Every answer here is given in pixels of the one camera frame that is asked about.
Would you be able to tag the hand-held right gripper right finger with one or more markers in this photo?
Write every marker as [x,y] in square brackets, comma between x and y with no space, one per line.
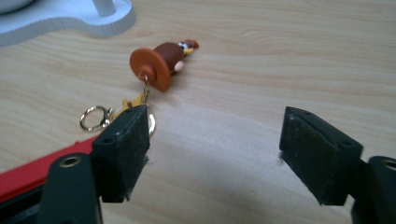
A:
[314,152]

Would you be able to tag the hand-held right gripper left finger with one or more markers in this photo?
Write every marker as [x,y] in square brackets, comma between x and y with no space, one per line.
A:
[120,155]

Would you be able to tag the red flat board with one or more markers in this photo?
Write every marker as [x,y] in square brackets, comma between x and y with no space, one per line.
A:
[28,175]

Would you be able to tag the white stand base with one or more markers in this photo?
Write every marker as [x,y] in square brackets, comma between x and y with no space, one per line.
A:
[62,17]

